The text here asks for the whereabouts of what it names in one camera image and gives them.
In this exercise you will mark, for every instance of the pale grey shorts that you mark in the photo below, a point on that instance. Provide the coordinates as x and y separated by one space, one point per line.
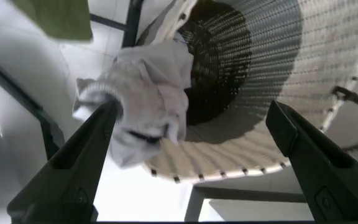
148 93

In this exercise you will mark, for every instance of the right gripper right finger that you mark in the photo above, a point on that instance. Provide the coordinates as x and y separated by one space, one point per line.
328 174

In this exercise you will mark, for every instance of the white laundry basket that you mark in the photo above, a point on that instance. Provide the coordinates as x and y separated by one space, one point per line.
291 62

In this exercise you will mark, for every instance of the green printed garment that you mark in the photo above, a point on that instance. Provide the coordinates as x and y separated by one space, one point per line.
61 18

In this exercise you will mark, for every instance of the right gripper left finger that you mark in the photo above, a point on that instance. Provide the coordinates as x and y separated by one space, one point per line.
70 174

